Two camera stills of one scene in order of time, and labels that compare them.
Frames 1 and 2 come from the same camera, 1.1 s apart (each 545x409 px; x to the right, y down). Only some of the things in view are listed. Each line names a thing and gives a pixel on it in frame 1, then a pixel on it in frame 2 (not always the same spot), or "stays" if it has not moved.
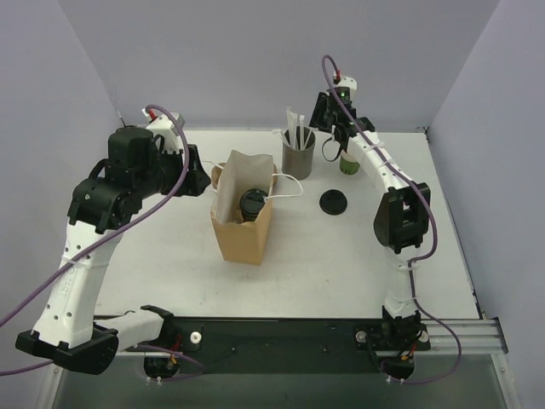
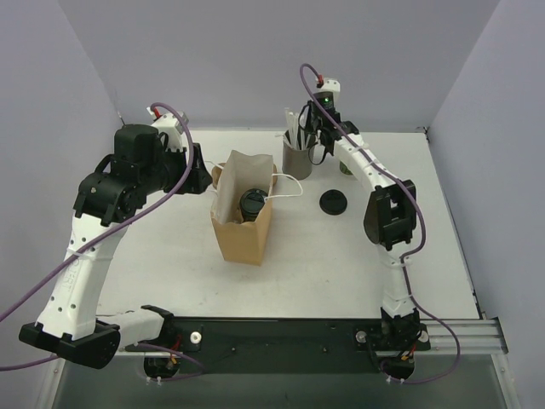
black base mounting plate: (277, 345) stays
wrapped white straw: (292, 127) stays
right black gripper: (320, 113) to (325, 133)
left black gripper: (189, 166) stays
